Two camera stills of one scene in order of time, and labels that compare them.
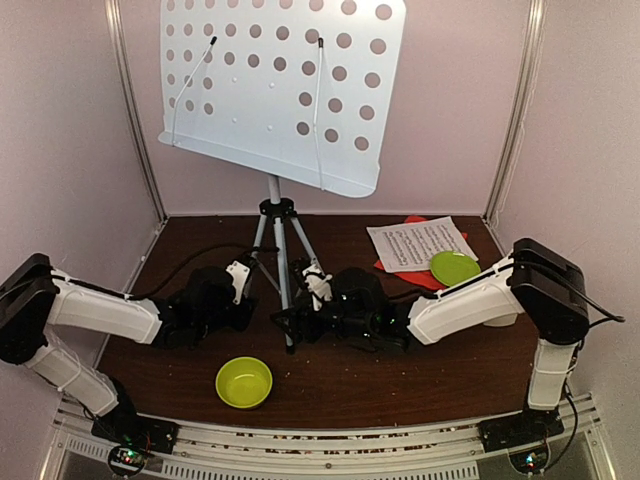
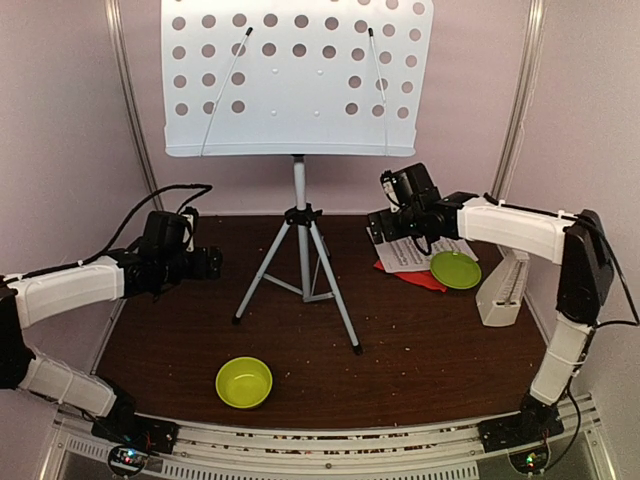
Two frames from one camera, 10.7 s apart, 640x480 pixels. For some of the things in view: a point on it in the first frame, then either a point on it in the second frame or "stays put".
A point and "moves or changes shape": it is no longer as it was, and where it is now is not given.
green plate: x=451 y=267 stays put
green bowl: x=243 y=381 stays put
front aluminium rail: x=368 y=450 stays put
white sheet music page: x=413 y=245 stays put
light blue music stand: x=292 y=90 moves or changes shape
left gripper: x=242 y=321 → x=213 y=260
